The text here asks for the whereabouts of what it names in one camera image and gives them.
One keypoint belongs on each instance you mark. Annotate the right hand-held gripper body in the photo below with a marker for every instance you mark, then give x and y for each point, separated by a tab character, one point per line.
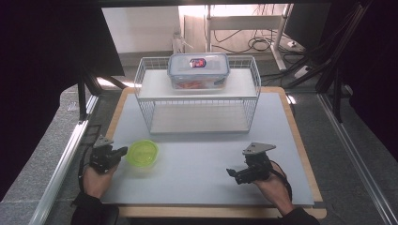
258	161

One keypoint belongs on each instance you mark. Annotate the white upright socket strip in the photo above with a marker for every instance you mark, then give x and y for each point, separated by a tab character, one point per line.
178	43

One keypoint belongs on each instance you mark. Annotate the black metal stand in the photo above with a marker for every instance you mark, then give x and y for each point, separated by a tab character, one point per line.
83	93
336	93

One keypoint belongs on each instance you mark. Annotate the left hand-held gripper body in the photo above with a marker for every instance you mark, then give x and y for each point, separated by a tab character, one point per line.
101	154

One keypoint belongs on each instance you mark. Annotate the aluminium rail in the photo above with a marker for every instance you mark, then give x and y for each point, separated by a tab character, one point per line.
62	162
353	156

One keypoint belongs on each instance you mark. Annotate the dark floor vent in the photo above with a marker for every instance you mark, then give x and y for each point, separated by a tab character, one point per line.
90	132

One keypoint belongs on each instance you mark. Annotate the black curtain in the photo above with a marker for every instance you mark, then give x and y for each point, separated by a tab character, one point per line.
375	62
47	62

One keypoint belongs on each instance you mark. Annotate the wooden table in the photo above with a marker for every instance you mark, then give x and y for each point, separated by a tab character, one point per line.
300	140

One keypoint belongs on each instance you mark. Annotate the clear container with blue lid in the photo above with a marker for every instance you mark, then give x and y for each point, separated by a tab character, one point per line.
198	70

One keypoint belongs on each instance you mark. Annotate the white desk frame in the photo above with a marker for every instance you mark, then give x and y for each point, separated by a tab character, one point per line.
244	22

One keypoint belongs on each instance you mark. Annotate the white power strip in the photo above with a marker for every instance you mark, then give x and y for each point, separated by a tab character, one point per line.
302	72

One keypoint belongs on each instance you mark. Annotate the grey table mat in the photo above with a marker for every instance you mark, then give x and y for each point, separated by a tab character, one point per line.
194	168

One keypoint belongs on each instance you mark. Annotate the green plastic bowl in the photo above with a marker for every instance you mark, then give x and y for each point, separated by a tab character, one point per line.
142	153

